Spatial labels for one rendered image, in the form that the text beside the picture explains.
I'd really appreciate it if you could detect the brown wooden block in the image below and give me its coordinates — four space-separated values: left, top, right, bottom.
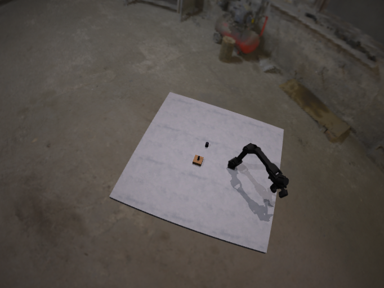
193 155 204 166

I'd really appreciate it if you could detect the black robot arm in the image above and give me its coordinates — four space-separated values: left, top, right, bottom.
227 143 289 193

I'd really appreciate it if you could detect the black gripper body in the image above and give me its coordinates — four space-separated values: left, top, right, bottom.
274 184 288 198

